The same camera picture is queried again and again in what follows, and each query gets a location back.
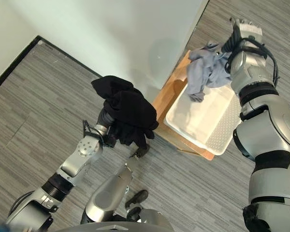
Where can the grey-blue garment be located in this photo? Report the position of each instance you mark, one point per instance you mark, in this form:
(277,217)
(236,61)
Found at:
(207,65)

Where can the white plastic laundry basket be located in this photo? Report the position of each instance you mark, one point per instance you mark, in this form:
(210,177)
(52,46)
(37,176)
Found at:
(200,118)

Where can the silver robot leg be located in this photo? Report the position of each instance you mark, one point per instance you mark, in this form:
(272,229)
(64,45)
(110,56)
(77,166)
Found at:
(108,191)

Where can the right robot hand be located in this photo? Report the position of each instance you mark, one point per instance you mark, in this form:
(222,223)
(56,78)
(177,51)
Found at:
(228,46)

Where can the black garment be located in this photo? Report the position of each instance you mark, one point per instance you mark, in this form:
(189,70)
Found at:
(128,104)

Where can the silver robot torso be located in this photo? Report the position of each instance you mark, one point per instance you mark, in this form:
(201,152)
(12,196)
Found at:
(137,221)

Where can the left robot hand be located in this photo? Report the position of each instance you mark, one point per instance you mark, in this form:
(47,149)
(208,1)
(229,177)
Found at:
(104,117)

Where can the dark robot foot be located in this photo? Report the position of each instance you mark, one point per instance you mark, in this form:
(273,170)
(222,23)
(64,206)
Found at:
(137,197)

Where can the black baseboard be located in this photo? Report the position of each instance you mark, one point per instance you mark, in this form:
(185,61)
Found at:
(62,54)

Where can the wooden stool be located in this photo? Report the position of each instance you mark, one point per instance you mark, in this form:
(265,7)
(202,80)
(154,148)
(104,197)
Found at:
(168,94)

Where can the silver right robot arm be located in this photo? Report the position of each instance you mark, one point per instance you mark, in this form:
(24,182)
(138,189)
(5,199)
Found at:
(268,125)

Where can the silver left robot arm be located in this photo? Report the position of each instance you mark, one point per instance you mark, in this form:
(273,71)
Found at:
(85,148)

